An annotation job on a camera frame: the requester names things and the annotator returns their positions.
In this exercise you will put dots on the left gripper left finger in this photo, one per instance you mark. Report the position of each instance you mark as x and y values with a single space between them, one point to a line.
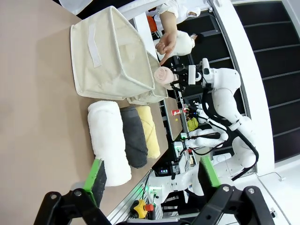
70 208

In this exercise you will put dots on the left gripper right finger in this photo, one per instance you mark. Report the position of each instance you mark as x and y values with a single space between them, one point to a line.
225 206

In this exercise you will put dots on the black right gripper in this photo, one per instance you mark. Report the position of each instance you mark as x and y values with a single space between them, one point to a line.
184 77

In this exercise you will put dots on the pink towel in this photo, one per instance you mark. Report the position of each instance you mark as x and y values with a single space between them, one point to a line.
162 76

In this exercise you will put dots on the yellow towel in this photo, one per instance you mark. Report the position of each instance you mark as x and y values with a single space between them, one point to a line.
150 133

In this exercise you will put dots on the white towel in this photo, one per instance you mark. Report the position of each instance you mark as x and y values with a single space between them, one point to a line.
109 140

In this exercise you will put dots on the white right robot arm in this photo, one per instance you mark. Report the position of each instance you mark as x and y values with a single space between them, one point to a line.
225 103

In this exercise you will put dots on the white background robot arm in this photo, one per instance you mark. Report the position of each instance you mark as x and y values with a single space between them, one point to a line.
206 139

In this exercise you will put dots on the person's left forearm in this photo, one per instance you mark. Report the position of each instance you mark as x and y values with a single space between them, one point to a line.
168 23

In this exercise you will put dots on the white bulky background object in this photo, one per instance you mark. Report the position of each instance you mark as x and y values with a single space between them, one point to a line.
184 43

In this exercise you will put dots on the yellow-green crumpled cloth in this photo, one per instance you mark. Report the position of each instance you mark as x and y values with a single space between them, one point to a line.
192 124

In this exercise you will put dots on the orange background chair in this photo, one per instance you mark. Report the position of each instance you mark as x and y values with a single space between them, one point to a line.
151 23

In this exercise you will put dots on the cream fabric basket with tab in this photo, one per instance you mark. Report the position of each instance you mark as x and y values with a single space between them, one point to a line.
110 70

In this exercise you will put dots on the black box with display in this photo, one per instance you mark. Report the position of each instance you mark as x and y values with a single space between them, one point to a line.
163 171

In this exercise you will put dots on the yellow emergency stop button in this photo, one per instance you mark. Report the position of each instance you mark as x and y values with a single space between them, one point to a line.
141 207

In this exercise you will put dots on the person in white shirt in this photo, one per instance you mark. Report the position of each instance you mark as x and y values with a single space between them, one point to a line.
168 4

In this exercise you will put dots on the grey rolled towel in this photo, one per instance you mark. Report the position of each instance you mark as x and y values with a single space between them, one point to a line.
134 138

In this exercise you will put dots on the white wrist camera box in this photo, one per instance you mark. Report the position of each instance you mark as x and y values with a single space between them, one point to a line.
192 75

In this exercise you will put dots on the aluminium table frame rail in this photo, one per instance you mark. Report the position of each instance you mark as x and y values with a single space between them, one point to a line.
131 197

